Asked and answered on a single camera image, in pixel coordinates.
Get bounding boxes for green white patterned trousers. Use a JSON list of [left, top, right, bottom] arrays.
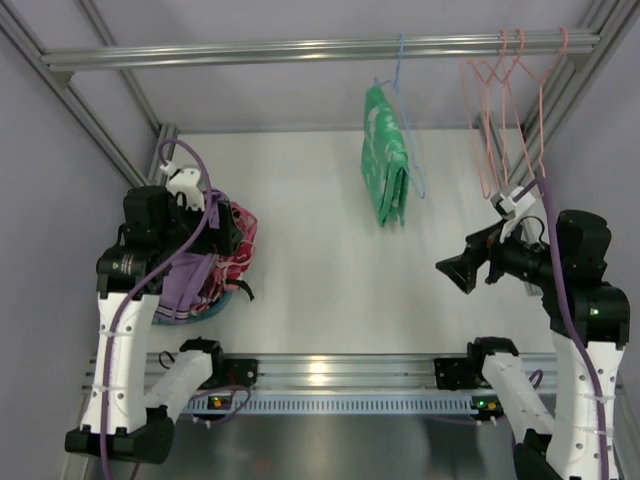
[[360, 85, 409, 227]]

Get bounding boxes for pink wire hanger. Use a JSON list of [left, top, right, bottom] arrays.
[[459, 29, 508, 200], [512, 26, 570, 179], [472, 28, 538, 187]]

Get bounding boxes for teal laundry basket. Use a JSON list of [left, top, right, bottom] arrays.
[[152, 291, 233, 326]]

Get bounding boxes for purple garment in basket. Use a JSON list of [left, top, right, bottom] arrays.
[[152, 213, 219, 326]]

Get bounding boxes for pink wire hanger right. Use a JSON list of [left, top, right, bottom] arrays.
[[512, 26, 570, 179]]

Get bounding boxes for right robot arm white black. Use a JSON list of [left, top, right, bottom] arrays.
[[435, 210, 631, 479]]

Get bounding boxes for aluminium hanging rail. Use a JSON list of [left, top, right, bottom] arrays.
[[41, 28, 601, 72]]

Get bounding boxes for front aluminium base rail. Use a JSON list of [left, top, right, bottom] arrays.
[[82, 352, 624, 396]]

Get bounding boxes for pink wire hanger left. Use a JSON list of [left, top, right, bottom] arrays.
[[459, 29, 508, 200]]

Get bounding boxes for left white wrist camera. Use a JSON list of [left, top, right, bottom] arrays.
[[160, 162, 205, 211]]

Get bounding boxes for pink red garment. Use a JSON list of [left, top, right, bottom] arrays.
[[193, 202, 258, 313]]

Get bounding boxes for slotted grey cable duct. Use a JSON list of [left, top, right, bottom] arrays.
[[183, 393, 500, 415]]

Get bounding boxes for left aluminium frame posts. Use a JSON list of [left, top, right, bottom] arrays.
[[1, 1, 179, 187]]

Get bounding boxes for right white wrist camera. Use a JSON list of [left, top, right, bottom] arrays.
[[490, 186, 536, 243]]

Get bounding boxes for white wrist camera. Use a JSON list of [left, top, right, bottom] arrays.
[[490, 186, 536, 243], [160, 162, 205, 211]]

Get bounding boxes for pink wire hanger middle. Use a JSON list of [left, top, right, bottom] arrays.
[[472, 28, 538, 187]]

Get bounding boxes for blue wire hanger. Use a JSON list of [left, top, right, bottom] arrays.
[[374, 33, 426, 200]]

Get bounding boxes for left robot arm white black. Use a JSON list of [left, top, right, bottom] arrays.
[[65, 186, 242, 464]]

